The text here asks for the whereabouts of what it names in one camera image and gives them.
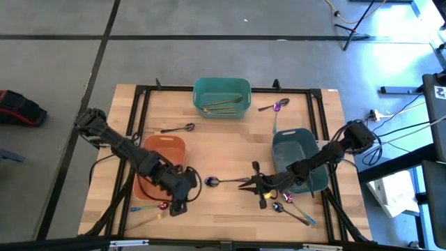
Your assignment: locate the purple spoon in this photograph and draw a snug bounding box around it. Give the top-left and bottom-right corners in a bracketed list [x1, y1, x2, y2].
[257, 98, 291, 113]

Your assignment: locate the blue-grey plastic bin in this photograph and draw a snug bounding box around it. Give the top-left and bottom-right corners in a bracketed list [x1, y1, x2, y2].
[271, 128, 330, 195]

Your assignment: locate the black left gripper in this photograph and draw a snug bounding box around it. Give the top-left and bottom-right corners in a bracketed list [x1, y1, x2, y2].
[158, 166, 198, 217]

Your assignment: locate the black tripod stand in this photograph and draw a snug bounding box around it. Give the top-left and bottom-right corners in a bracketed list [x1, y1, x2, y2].
[334, 0, 378, 52]

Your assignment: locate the black and red bag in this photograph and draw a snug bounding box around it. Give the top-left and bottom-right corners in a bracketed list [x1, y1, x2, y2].
[0, 89, 48, 127]

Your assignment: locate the black equipment cabinet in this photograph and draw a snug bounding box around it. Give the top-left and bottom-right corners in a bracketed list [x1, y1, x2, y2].
[422, 69, 446, 162]

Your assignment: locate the white box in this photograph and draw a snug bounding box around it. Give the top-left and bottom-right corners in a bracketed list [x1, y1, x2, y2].
[365, 167, 421, 219]

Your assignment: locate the gold fork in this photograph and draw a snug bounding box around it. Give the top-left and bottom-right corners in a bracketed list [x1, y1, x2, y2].
[201, 96, 244, 107]

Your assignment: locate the green plastic bin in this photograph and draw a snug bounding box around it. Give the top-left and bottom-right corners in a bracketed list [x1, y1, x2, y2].
[192, 77, 252, 119]

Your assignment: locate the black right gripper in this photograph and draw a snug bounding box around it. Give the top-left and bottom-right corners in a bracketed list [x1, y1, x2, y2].
[238, 160, 297, 210]

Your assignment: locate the black diagonal support strut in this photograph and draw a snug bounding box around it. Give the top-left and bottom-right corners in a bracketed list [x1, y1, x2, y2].
[322, 188, 372, 243]
[83, 167, 137, 238]

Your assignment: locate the black table frame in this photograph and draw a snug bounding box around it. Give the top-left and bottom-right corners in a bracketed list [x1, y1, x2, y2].
[104, 78, 349, 245]

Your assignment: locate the iridescent rainbow spoon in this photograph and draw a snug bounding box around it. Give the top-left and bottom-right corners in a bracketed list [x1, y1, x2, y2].
[282, 192, 317, 226]
[272, 101, 282, 136]
[130, 201, 170, 213]

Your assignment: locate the orange plastic bin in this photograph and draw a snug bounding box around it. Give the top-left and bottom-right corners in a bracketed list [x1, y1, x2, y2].
[132, 135, 187, 202]

